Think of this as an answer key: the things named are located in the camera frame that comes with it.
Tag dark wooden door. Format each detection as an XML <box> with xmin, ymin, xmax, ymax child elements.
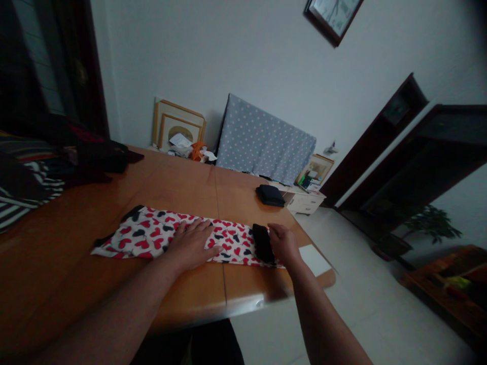
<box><xmin>336</xmin><ymin>103</ymin><xmax>487</xmax><ymax>231</ymax></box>

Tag white paper sheet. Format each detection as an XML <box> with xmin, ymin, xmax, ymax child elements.
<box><xmin>298</xmin><ymin>244</ymin><xmax>332</xmax><ymax>278</ymax></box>

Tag orange cloth item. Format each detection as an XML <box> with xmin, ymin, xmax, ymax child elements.
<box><xmin>190</xmin><ymin>141</ymin><xmax>208</xmax><ymax>162</ymax></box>

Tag dark framed wall picture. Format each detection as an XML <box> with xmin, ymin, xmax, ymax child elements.
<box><xmin>303</xmin><ymin>0</ymin><xmax>365</xmax><ymax>49</ymax></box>

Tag dark wooden doorframe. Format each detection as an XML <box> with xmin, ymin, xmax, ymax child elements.
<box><xmin>321</xmin><ymin>72</ymin><xmax>431</xmax><ymax>209</ymax></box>

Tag white crumpled papers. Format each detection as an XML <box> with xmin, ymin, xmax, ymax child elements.
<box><xmin>167</xmin><ymin>132</ymin><xmax>218</xmax><ymax>163</ymax></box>

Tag folded dark garment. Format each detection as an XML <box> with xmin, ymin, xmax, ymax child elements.
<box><xmin>255</xmin><ymin>184</ymin><xmax>286</xmax><ymax>208</ymax></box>

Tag large gold picture frame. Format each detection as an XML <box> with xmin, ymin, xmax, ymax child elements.
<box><xmin>152</xmin><ymin>97</ymin><xmax>207</xmax><ymax>154</ymax></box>

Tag green potted plant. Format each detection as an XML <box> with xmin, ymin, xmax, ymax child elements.
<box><xmin>374</xmin><ymin>204</ymin><xmax>463</xmax><ymax>264</ymax></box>

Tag white drawer cabinet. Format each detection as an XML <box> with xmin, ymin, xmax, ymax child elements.
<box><xmin>280</xmin><ymin>181</ymin><xmax>328</xmax><ymax>217</ymax></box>

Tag grey polka-dot covered screen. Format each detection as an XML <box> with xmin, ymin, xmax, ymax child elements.
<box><xmin>215</xmin><ymin>93</ymin><xmax>318</xmax><ymax>187</ymax></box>

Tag person's right hand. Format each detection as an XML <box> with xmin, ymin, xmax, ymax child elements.
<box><xmin>267</xmin><ymin>223</ymin><xmax>304</xmax><ymax>268</ymax></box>

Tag person's body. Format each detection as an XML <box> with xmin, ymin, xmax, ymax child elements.
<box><xmin>131</xmin><ymin>318</ymin><xmax>245</xmax><ymax>365</ymax></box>

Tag pile of dark striped clothes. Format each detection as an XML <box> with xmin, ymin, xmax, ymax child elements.
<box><xmin>0</xmin><ymin>114</ymin><xmax>145</xmax><ymax>233</ymax></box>

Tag white heart-print garment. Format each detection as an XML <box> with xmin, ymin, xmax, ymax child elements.
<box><xmin>90</xmin><ymin>205</ymin><xmax>286</xmax><ymax>269</ymax></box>

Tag small gold picture frame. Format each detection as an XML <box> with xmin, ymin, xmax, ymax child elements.
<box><xmin>300</xmin><ymin>153</ymin><xmax>335</xmax><ymax>187</ymax></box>

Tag brown wooden low table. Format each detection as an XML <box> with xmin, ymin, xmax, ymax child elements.
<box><xmin>398</xmin><ymin>244</ymin><xmax>487</xmax><ymax>345</ymax></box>

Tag person's left hand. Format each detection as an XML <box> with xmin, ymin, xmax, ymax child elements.
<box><xmin>166</xmin><ymin>217</ymin><xmax>224</xmax><ymax>273</ymax></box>

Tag dark framed window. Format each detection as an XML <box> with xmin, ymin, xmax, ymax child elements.
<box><xmin>0</xmin><ymin>0</ymin><xmax>111</xmax><ymax>138</ymax></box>

